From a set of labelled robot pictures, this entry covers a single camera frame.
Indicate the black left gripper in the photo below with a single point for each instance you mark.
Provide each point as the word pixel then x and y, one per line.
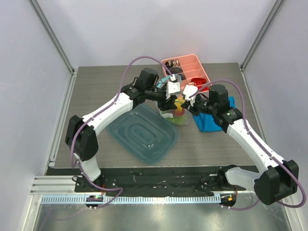
pixel 170 105

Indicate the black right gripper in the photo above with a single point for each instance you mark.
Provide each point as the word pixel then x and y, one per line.
pixel 192 107

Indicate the yellow pear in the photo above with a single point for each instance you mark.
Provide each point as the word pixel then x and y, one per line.
pixel 179 108

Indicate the clear zip top bag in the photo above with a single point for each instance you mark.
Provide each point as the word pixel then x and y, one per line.
pixel 171 113

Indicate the green grape bunch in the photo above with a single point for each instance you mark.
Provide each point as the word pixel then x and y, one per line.
pixel 178 120

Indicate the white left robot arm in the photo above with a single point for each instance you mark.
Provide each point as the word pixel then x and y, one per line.
pixel 82 132

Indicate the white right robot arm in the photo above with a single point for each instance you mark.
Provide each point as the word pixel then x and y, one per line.
pixel 276 178

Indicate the blue folded cloth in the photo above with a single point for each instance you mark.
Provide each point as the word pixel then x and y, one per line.
pixel 209 120

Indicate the red item in organizer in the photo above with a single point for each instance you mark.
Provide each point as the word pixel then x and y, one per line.
pixel 198 81

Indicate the clear blue plastic tray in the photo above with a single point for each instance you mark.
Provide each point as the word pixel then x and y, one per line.
pixel 144 134

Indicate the dark patterned rolled sock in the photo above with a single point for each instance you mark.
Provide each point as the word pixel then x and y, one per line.
pixel 175 70

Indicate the pink divided organizer box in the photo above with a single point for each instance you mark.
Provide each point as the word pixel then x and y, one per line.
pixel 191 67

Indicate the black white patterned sock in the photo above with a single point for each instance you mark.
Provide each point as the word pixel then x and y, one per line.
pixel 172 63

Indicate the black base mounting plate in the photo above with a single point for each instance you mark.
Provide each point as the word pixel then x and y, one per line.
pixel 157 182

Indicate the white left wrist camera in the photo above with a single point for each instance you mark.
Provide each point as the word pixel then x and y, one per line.
pixel 173 85

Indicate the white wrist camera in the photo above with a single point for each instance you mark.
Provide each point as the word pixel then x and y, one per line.
pixel 173 85
pixel 189 93

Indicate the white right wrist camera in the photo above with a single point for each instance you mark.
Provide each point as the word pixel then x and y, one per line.
pixel 189 93

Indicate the aluminium front rail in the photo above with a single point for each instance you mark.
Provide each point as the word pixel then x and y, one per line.
pixel 56 185

